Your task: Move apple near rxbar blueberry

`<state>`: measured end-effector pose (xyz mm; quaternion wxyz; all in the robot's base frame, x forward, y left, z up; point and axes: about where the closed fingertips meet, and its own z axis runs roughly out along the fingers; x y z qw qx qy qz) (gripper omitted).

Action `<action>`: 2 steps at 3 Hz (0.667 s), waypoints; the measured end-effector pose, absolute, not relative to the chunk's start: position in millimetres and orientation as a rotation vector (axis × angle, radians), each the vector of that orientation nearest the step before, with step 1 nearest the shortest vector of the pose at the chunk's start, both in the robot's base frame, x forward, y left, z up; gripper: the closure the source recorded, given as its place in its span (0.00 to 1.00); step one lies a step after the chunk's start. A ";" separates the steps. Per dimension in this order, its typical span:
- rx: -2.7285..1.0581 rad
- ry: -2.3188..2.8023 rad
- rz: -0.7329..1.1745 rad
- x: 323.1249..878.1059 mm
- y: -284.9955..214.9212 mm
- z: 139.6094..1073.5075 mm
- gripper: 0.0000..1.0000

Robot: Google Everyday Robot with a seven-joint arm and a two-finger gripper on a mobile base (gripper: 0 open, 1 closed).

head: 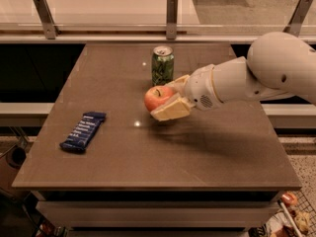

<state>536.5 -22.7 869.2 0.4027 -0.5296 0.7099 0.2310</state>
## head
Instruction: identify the green soda can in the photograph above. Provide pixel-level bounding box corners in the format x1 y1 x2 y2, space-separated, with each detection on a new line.
151 45 174 86

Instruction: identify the right metal railing bracket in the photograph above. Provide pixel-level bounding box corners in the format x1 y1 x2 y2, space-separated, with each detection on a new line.
283 0 314 37

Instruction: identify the grey table drawer front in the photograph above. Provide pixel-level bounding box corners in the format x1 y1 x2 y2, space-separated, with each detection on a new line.
37 201 278 228

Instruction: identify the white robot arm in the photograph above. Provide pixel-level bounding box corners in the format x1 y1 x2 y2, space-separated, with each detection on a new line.
144 32 316 121

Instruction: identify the metal railing bracket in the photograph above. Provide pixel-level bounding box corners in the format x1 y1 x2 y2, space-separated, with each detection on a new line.
33 0 59 40
283 0 314 37
166 0 178 40

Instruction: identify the left metal railing bracket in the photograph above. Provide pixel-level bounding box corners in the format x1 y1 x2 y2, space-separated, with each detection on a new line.
33 0 59 40

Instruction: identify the wire basket with snacks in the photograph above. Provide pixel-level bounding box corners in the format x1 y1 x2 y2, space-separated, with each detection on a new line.
264 192 316 237

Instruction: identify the red apple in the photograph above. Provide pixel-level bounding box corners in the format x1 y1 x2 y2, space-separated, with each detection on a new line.
144 86 174 112

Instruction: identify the middle metal railing bracket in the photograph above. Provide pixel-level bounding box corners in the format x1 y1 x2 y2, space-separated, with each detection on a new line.
166 0 178 40

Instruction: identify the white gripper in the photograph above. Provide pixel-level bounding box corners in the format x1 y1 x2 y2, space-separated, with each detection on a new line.
150 64 222 121

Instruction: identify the blue rxbar wrapper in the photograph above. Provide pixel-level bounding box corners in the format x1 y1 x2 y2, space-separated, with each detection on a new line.
59 112 107 153

